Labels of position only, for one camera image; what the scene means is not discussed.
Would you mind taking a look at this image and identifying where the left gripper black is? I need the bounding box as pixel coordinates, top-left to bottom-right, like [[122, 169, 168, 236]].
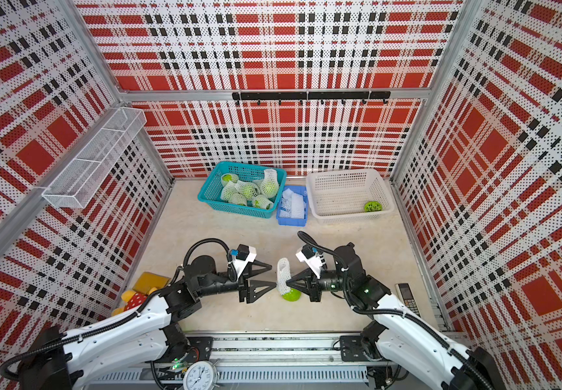
[[197, 258, 276, 303]]

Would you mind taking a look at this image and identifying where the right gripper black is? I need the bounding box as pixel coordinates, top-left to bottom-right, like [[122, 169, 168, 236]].
[[286, 266, 350, 303]]

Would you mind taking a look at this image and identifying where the green custard apple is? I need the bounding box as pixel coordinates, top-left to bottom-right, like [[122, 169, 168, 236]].
[[364, 201, 383, 213], [282, 289, 301, 302], [260, 181, 279, 198]]

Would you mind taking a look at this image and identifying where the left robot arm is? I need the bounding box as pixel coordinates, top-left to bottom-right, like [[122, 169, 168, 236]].
[[0, 255, 276, 389]]

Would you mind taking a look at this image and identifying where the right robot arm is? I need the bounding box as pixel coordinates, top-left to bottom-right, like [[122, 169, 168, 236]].
[[287, 243, 506, 389]]

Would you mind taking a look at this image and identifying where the stack of white foam nets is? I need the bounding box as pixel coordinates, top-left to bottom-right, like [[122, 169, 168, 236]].
[[279, 188, 305, 219]]

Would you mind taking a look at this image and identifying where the sleeved custard apple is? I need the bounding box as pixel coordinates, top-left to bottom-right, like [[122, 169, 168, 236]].
[[236, 180, 260, 201], [221, 173, 239, 187], [228, 193, 248, 206], [251, 194, 274, 211]]

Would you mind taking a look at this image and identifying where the white plastic basket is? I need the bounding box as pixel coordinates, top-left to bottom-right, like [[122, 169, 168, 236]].
[[305, 169, 395, 224]]

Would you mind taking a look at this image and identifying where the blue plastic tray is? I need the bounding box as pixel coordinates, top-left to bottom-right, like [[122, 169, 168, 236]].
[[276, 185, 309, 228]]

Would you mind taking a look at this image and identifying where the teal plastic basket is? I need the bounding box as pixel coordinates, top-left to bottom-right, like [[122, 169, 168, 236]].
[[198, 162, 287, 219]]

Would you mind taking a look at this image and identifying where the white remote control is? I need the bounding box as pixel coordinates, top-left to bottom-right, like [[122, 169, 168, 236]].
[[396, 283, 421, 317]]

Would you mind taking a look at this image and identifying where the yellow plush toy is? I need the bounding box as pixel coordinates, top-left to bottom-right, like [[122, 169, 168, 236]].
[[111, 271, 170, 316]]

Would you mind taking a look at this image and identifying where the round pressure gauge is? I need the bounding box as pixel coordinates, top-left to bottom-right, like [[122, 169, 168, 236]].
[[183, 361, 218, 390]]

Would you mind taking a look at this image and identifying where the green tape spool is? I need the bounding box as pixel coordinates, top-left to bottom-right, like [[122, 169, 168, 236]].
[[414, 354, 453, 389]]

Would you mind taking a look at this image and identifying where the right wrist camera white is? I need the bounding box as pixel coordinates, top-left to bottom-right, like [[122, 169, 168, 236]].
[[296, 244, 326, 279]]

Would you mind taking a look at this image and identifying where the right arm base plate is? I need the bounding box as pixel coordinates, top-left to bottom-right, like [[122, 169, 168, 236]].
[[339, 335, 384, 362]]

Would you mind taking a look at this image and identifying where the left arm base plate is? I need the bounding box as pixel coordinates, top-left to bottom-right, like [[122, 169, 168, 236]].
[[159, 336, 214, 366]]

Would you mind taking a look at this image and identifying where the black hook rail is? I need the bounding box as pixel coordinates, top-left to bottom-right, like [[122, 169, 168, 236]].
[[232, 90, 391, 103]]

